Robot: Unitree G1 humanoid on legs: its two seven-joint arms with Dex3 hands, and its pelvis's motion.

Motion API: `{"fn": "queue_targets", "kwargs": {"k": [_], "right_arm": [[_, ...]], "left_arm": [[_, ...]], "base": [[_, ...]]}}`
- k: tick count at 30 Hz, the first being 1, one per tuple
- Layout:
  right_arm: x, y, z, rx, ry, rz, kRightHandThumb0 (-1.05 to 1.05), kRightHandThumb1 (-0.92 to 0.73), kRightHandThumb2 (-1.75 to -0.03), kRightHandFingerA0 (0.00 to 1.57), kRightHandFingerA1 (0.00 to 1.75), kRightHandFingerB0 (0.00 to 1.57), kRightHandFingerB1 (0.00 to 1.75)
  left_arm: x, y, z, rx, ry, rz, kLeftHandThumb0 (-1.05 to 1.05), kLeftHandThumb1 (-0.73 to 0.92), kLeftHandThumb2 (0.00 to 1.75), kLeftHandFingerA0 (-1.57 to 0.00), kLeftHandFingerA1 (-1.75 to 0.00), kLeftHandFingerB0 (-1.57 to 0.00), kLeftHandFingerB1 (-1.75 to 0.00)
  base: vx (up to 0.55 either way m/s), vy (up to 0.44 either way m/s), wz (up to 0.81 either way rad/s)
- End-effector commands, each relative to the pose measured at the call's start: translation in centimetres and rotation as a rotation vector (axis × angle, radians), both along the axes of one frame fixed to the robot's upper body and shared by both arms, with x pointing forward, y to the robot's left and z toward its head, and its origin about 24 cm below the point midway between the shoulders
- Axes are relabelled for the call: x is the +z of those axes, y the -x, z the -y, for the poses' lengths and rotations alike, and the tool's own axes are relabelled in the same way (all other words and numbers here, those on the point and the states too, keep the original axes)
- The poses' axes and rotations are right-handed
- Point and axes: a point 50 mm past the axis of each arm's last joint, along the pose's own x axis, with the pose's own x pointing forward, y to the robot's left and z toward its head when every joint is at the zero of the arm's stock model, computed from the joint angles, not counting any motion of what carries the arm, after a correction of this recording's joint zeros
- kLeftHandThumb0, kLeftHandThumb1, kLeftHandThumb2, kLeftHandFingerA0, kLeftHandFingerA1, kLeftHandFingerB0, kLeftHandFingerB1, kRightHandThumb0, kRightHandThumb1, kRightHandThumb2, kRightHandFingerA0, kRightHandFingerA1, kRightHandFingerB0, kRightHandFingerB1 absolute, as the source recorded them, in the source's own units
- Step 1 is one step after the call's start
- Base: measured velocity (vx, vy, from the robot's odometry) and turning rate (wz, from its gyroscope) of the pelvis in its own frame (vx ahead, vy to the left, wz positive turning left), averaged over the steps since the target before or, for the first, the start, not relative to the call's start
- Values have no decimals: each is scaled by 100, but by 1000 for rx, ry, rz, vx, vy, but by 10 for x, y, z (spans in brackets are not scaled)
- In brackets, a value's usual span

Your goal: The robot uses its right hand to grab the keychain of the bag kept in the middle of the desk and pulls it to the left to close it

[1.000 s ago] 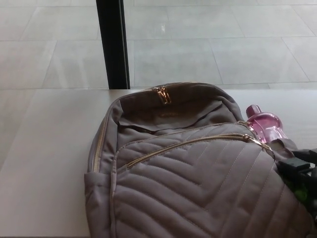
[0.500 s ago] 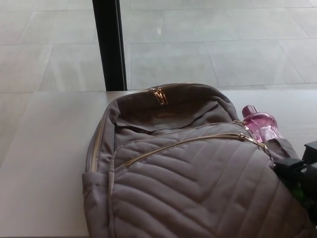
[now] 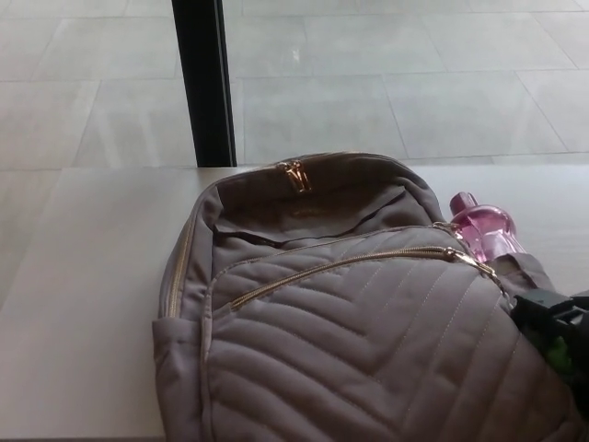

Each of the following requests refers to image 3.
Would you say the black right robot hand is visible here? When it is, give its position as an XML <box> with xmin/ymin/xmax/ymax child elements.
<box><xmin>510</xmin><ymin>287</ymin><xmax>589</xmax><ymax>400</ymax></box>

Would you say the green plush keychain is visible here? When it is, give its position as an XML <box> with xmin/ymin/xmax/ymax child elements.
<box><xmin>549</xmin><ymin>337</ymin><xmax>568</xmax><ymax>370</ymax></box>

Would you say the grey quilted backpack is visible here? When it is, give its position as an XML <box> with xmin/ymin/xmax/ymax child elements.
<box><xmin>150</xmin><ymin>150</ymin><xmax>589</xmax><ymax>442</ymax></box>

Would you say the pink transparent water bottle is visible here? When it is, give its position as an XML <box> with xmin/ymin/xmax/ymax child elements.
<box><xmin>447</xmin><ymin>191</ymin><xmax>528</xmax><ymax>265</ymax></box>

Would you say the black window frame post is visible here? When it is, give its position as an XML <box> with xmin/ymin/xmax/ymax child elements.
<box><xmin>173</xmin><ymin>0</ymin><xmax>238</xmax><ymax>168</ymax></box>

